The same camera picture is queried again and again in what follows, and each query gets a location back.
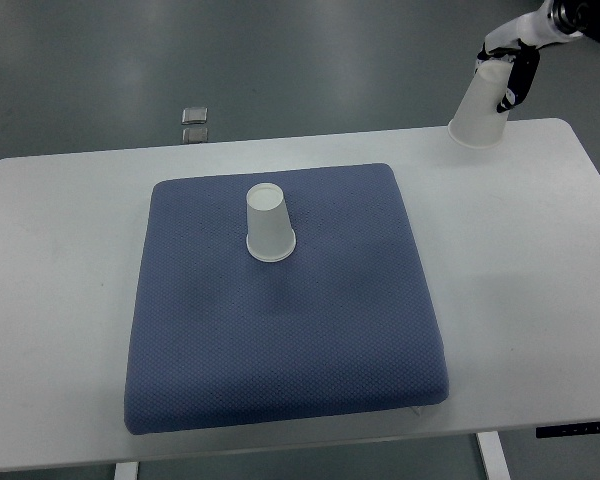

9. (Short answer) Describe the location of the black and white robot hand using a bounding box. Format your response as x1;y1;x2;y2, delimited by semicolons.
475;1;594;113

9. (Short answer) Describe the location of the white paper cup carried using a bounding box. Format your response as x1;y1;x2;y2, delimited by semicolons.
448;60;512;149

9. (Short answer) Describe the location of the white paper cup on mat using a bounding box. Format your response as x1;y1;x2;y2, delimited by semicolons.
246;183;296;263

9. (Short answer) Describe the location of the blue-grey textured cushion mat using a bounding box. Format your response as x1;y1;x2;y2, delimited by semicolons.
124;164;449;435

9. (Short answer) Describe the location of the upper metal floor plate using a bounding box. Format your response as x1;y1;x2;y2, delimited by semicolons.
181;107;208;125

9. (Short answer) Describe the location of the metal floor plate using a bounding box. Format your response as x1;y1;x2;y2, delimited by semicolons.
181;107;208;125
182;127;209;144

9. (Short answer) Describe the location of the lower metal floor plate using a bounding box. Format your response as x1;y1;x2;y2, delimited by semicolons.
182;127;209;144

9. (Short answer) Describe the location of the black table control panel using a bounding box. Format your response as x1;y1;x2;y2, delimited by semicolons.
535;421;600;439

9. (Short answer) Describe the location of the white right table leg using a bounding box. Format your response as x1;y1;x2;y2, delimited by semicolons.
476;431;511;480

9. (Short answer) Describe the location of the white table leg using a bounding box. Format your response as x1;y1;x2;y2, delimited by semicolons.
113;462;139;480
476;431;511;480

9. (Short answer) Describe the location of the white left table leg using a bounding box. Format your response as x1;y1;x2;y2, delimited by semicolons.
113;462;139;480

